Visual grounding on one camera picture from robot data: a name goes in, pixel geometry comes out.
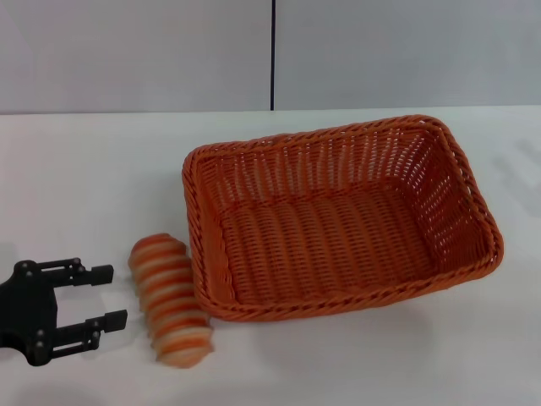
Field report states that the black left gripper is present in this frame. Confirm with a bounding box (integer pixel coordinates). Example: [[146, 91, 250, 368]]
[[0, 256, 128, 367]]

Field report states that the orange white striped bread roll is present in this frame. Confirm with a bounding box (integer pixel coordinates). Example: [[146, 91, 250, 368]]
[[128, 232, 217, 369]]

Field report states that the orange woven plastic basket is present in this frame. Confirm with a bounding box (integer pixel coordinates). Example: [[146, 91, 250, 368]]
[[182, 113, 506, 324]]

